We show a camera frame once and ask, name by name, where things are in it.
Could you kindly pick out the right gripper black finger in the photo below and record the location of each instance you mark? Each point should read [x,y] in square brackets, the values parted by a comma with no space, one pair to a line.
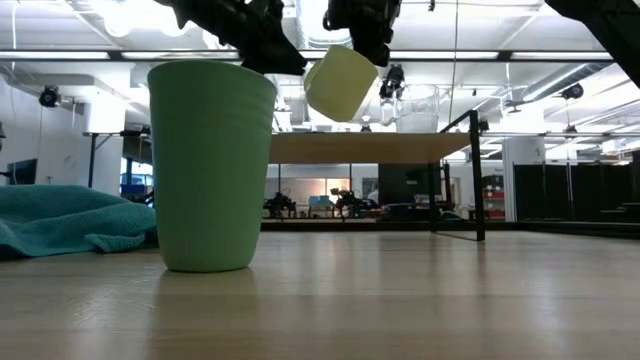
[372,45]

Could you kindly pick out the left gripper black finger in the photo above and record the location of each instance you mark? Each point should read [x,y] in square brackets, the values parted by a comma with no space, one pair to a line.
[275,57]

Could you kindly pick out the yellow mug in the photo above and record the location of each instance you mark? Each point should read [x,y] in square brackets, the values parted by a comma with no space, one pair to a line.
[340,85]

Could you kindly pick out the clear glass mug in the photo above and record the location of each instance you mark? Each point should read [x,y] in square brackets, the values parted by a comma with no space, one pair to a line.
[417,112]

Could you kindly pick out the green plastic cup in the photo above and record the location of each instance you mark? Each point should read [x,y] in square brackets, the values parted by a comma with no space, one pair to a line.
[210,165]

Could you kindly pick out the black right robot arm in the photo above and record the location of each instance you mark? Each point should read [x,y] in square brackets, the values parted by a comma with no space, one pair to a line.
[615,25]

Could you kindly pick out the wooden shelf with black legs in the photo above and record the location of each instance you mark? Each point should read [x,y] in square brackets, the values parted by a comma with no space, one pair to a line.
[360,147]

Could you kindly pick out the black ceiling-hung device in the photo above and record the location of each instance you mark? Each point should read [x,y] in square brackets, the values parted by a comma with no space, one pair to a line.
[392,80]
[572,91]
[49,96]

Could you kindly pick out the background black robot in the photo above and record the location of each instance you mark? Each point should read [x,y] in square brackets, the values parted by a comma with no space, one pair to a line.
[350,202]
[280,205]

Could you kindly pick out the background table with black leg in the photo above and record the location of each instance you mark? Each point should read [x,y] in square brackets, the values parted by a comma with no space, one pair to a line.
[92,150]

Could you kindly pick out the blue storage bins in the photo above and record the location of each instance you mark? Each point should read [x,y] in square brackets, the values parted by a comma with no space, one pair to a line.
[135,187]

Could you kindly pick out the red storage boxes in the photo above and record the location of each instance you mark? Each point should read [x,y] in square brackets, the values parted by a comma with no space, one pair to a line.
[494,202]

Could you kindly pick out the black room partition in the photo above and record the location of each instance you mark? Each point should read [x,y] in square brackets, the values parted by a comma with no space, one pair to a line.
[570,192]

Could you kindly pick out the black monitor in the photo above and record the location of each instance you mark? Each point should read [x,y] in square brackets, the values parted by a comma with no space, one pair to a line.
[22,172]

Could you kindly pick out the teal cloth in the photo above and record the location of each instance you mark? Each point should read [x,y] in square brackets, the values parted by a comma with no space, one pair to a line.
[65,220]

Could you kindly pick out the black metal table frame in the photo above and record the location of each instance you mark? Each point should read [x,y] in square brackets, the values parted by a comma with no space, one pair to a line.
[550,227]

